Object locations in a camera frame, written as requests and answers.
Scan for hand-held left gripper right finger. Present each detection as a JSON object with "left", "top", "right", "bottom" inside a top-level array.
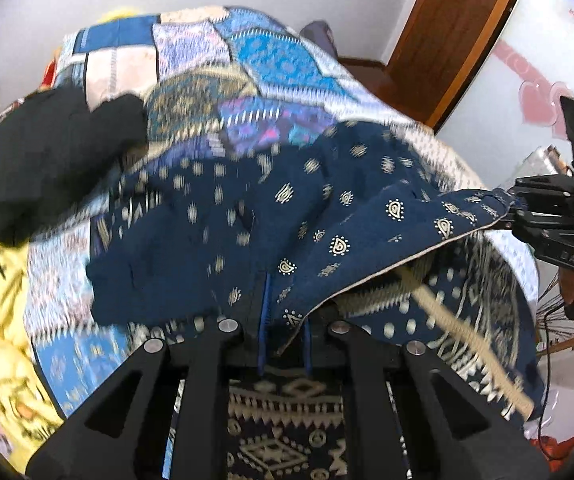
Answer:
[{"left": 302, "top": 319, "right": 552, "bottom": 480}]

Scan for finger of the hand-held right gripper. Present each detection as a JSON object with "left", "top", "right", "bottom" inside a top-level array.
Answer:
[
  {"left": 487, "top": 209, "right": 574, "bottom": 242},
  {"left": 509, "top": 173, "right": 574, "bottom": 206}
]

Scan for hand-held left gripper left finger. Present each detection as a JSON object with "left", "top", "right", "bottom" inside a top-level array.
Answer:
[{"left": 24, "top": 275, "right": 273, "bottom": 480}]

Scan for navy patterned hooded garment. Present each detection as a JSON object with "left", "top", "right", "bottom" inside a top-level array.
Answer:
[{"left": 84, "top": 120, "right": 548, "bottom": 480}]

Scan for thin dry stems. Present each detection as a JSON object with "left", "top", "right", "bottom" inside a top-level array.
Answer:
[{"left": 537, "top": 285, "right": 574, "bottom": 361}]

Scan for white sliding wardrobe door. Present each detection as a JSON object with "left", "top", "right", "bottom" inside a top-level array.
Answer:
[{"left": 432, "top": 0, "right": 574, "bottom": 196}]

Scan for brown wooden door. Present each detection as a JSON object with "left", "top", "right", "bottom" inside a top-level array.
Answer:
[{"left": 339, "top": 0, "right": 532, "bottom": 128}]

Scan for orange jacket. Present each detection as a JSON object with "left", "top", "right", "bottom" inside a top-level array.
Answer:
[{"left": 527, "top": 430, "right": 574, "bottom": 466}]

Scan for yellow printed cloth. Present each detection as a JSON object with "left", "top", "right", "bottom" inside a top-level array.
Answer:
[{"left": 0, "top": 200, "right": 68, "bottom": 476}]

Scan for black garment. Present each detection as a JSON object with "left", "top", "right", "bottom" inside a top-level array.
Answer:
[{"left": 0, "top": 87, "right": 150, "bottom": 246}]

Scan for grey backpack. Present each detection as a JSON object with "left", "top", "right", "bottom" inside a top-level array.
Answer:
[{"left": 299, "top": 20, "right": 340, "bottom": 61}]

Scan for blue patchwork blanket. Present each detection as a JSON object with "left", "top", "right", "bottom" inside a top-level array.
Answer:
[{"left": 22, "top": 5, "right": 540, "bottom": 461}]

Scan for thin black cable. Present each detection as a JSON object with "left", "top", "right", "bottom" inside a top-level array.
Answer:
[{"left": 534, "top": 305, "right": 568, "bottom": 461}]

